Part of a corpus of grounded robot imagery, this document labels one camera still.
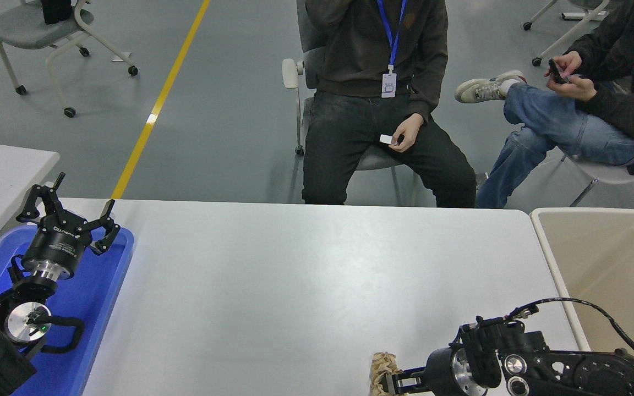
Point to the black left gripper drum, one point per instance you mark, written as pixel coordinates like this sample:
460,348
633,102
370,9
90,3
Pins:
57,242

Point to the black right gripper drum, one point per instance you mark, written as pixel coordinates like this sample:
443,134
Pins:
439,374

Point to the tan paper ball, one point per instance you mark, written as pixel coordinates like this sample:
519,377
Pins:
382,366

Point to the small white paper slip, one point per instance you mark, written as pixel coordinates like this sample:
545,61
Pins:
386,139

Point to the black phone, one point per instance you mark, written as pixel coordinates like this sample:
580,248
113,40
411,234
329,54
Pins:
556,71

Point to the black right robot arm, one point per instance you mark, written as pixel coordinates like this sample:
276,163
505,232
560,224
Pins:
570,368

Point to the person's left hand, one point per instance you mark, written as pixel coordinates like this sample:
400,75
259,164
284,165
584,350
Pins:
577,88
406,133

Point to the person's right hand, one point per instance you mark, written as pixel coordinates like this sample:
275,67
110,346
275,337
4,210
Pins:
566,61

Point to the blue plastic tray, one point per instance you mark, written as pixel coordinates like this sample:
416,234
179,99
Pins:
91,297

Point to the grey wheeled chair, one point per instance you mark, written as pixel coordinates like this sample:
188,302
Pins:
25,25

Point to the black item on chair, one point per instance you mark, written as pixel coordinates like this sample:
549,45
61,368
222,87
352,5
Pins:
55,11

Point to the metal floor plate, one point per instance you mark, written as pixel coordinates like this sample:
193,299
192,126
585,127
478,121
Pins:
481,179

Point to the large pale plastic bin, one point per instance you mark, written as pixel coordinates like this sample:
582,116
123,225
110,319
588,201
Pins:
608,264

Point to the grey chair with white armrest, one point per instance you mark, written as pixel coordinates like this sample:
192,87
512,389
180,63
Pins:
290,73

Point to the white seat chair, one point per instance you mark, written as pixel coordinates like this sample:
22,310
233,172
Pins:
608,171

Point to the person with crossed legs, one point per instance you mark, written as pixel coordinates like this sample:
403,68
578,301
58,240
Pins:
559,121

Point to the white chair legs with wheels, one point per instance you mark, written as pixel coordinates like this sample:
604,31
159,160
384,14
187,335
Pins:
578,15

